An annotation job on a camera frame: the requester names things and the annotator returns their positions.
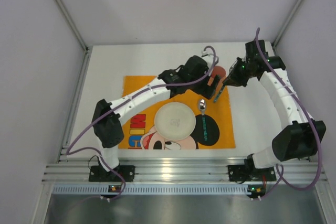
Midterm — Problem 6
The orange Mickey Mouse placemat cloth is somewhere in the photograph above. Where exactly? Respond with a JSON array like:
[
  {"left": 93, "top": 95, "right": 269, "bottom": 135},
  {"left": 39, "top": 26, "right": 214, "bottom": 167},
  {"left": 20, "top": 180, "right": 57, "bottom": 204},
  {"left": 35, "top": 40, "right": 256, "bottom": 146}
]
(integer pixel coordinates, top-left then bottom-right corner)
[{"left": 119, "top": 90, "right": 236, "bottom": 150}]

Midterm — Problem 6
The teal handled spoon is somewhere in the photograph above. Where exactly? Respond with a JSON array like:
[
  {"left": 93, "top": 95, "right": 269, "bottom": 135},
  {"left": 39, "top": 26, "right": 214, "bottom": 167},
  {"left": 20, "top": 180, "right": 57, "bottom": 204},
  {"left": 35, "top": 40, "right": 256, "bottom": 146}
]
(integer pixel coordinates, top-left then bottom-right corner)
[{"left": 198, "top": 99, "right": 208, "bottom": 141}]

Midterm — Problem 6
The slotted grey cable duct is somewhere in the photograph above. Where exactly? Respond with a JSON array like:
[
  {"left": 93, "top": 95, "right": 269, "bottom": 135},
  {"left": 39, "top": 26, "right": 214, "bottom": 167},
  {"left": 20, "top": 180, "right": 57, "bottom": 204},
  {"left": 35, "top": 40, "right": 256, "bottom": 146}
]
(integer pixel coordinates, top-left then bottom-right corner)
[{"left": 52, "top": 184, "right": 265, "bottom": 195}]

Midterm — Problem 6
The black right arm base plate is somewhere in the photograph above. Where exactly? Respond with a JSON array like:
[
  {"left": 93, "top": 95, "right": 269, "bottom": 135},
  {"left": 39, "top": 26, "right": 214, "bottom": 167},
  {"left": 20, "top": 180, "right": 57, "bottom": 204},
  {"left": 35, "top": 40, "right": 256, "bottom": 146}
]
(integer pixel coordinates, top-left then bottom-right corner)
[{"left": 227, "top": 165, "right": 276, "bottom": 184}]

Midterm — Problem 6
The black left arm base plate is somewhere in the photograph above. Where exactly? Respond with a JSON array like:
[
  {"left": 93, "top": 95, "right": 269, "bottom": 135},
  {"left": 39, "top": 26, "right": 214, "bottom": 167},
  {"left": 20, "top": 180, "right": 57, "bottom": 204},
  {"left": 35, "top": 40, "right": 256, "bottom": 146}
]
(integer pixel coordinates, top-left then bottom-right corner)
[{"left": 88, "top": 165, "right": 135, "bottom": 182}]

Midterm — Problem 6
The teal handled fork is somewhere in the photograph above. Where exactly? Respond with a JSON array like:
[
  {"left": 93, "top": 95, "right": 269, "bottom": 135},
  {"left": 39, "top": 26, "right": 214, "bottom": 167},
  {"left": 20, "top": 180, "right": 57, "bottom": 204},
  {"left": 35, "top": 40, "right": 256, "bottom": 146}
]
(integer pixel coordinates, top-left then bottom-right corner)
[{"left": 213, "top": 84, "right": 225, "bottom": 103}]

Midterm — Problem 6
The cream round plate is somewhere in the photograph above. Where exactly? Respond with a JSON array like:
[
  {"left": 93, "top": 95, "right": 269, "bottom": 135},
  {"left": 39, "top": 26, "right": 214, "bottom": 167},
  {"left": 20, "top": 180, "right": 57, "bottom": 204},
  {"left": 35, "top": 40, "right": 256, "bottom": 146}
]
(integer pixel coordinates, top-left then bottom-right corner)
[{"left": 154, "top": 102, "right": 196, "bottom": 141}]

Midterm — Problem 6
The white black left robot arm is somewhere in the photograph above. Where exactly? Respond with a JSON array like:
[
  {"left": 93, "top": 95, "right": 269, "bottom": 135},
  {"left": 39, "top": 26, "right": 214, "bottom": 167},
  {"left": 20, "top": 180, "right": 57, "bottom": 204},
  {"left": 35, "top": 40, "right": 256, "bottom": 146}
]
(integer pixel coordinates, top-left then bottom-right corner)
[{"left": 92, "top": 54, "right": 219, "bottom": 172}]

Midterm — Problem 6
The pink plastic cup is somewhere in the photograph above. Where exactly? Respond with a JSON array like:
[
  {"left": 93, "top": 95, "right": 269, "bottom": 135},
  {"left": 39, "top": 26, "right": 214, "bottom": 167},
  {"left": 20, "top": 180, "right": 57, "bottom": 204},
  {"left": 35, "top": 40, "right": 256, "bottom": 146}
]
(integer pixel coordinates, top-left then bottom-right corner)
[{"left": 208, "top": 66, "right": 226, "bottom": 85}]

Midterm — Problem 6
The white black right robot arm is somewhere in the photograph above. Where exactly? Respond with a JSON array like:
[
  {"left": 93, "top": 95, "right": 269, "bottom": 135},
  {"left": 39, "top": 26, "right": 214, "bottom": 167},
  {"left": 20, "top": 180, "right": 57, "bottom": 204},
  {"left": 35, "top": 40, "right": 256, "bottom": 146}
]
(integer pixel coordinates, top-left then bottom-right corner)
[{"left": 223, "top": 40, "right": 326, "bottom": 169}]

